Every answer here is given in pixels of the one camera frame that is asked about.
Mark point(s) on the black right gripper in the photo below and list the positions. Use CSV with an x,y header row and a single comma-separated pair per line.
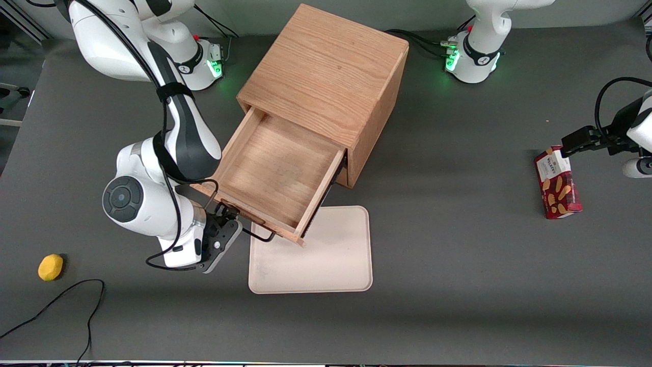
x,y
222,212

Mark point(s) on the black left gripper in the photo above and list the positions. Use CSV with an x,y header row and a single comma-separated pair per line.
x,y
622,124

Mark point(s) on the wooden drawer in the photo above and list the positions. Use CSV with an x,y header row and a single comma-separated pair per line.
x,y
275,168
342,179

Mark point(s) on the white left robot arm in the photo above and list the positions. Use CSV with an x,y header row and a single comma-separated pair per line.
x,y
479,30

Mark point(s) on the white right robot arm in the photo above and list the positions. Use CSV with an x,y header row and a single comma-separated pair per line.
x,y
137,199

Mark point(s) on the wooden drawer cabinet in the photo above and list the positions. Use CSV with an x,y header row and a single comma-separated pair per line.
x,y
331,66

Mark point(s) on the red shortbread cookie box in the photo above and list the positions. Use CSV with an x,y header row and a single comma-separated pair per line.
x,y
559,186

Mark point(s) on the beige plastic tray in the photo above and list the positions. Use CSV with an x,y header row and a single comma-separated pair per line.
x,y
331,255

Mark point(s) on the yellow lemon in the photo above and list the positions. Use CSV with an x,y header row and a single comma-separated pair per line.
x,y
50,267

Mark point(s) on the black caster leg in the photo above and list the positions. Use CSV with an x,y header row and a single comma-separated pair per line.
x,y
15,90

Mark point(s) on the grey metal frame rail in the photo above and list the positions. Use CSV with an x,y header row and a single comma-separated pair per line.
x,y
25,25

